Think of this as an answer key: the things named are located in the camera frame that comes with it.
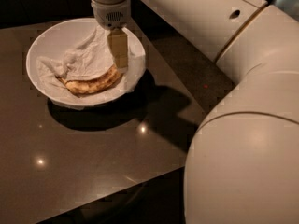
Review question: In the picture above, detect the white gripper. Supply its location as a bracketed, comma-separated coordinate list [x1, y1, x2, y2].
[91, 0, 131, 73]

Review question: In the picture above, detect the ripe spotted banana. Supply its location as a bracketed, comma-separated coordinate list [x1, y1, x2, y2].
[57, 64, 122, 95]

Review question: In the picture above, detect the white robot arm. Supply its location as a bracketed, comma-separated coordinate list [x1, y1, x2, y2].
[92, 0, 299, 224]

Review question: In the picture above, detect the white bowl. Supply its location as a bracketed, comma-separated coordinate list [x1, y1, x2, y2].
[25, 17, 147, 107]

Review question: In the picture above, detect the white paper towel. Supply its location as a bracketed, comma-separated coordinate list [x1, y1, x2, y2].
[36, 23, 147, 111]

